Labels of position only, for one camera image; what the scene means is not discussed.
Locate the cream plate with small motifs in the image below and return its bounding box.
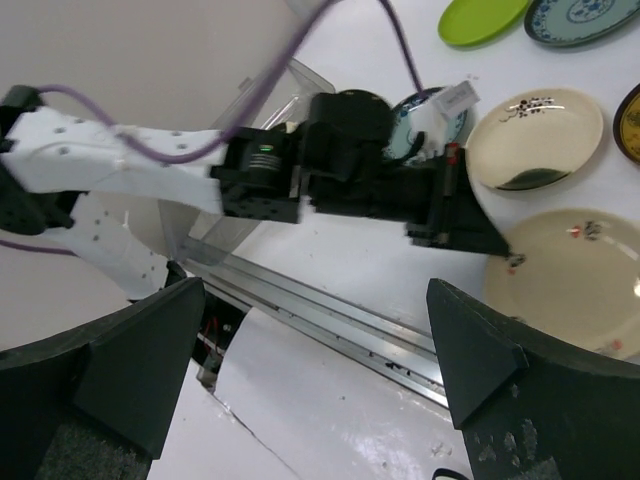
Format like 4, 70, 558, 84
484, 209, 639, 360

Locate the blue patterned plate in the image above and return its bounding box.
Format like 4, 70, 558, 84
524, 0, 639, 48
383, 87, 472, 166

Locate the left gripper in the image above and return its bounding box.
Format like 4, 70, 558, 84
299, 90, 511, 257

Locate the cream plate with flower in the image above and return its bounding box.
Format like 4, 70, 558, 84
465, 88, 604, 191

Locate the yellow brown patterned plate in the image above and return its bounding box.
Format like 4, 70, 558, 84
612, 84, 640, 165

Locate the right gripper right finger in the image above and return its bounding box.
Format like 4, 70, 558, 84
426, 279, 639, 479

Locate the blue patterned plate far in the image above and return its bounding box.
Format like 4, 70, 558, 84
524, 0, 639, 48

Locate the aluminium rail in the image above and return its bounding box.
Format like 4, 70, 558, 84
185, 256, 448, 408

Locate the green plate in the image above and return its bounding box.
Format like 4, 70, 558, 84
437, 0, 530, 48

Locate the clear plastic bin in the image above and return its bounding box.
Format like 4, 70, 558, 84
158, 59, 335, 261

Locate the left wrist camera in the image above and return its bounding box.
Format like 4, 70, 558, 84
409, 80, 480, 157

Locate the blue patterned plate near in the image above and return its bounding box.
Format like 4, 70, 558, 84
383, 87, 472, 166

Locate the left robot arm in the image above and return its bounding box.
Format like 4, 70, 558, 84
1, 85, 510, 302

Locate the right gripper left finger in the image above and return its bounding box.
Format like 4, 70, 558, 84
1, 278, 205, 479

